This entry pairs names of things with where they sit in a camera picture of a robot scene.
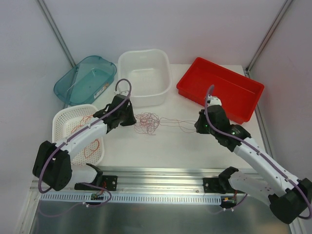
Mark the wire bundle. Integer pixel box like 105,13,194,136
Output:
133,112,161,137

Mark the red striped wire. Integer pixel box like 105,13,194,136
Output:
70,114,101,159

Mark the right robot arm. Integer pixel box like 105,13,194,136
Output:
195,103,312,224

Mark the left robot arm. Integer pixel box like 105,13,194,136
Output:
32,94,136,194

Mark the red plastic tray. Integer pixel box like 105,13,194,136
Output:
176,57,264,124

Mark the white plastic tub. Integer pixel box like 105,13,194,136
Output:
117,49,173,108

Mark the teal transparent plastic bin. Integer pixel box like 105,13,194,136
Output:
54,56,117,106

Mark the white perforated basket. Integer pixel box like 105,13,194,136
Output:
52,104,105,166

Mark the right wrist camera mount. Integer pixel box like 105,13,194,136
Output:
207,96,222,106

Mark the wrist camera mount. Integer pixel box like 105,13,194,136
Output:
207,96,222,106
115,90,129,96

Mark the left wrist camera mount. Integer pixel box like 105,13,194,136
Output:
115,90,129,96

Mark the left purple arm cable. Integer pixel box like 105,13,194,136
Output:
38,78,134,194

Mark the right aluminium frame post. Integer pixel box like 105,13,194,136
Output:
245,0,294,77

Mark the aluminium frame post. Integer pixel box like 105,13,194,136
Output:
245,0,294,77
36,0,76,67

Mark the aluminium mounting rail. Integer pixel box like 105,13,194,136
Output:
61,165,224,195

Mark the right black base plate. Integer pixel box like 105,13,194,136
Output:
202,177,235,194

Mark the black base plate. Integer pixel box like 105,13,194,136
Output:
202,177,235,194
74,175,118,191

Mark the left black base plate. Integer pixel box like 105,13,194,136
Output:
74,175,118,191

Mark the white slotted cable duct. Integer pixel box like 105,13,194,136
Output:
40,192,221,205

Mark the left aluminium frame post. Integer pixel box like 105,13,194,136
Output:
36,0,76,67

